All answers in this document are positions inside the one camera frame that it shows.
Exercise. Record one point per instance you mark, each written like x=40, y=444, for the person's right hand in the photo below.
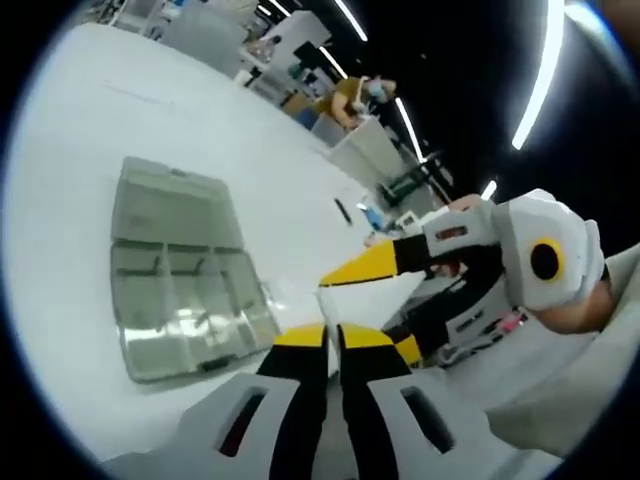
x=580, y=315

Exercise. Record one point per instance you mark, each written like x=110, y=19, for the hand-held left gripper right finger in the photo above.
x=370, y=400

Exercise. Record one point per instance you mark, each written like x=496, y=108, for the white desk partition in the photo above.
x=367, y=152

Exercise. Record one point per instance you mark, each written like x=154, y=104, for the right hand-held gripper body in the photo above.
x=525, y=225

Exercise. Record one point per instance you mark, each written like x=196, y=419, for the black pen on table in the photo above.
x=343, y=212

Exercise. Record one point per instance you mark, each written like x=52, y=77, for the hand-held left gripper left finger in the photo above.
x=300, y=400

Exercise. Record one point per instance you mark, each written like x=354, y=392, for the grey transparent guide fixture box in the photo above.
x=165, y=210

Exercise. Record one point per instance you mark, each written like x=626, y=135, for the person's white shirt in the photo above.
x=575, y=390

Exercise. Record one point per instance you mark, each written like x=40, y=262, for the clear plastic divider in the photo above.
x=360, y=305

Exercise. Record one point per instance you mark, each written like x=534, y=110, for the black metal stand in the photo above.
x=410, y=180

